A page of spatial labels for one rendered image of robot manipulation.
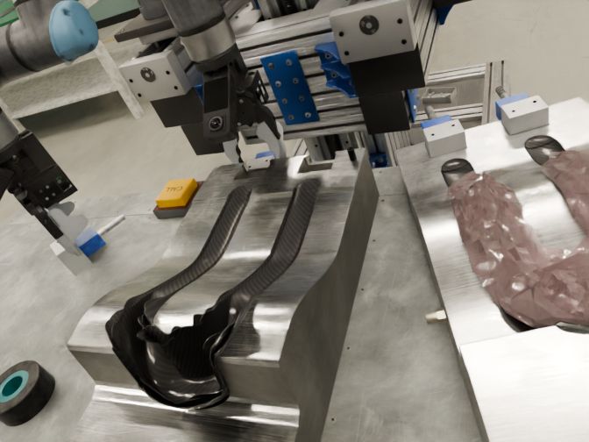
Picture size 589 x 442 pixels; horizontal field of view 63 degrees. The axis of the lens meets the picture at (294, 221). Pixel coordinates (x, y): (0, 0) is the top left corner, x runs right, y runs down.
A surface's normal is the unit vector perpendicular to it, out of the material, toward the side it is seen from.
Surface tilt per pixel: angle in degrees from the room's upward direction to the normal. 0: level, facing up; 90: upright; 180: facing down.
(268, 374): 83
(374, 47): 90
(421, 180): 0
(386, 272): 0
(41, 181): 90
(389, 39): 90
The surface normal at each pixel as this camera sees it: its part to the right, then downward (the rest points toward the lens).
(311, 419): 0.90, -0.05
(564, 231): -0.32, -0.52
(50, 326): -0.33, -0.72
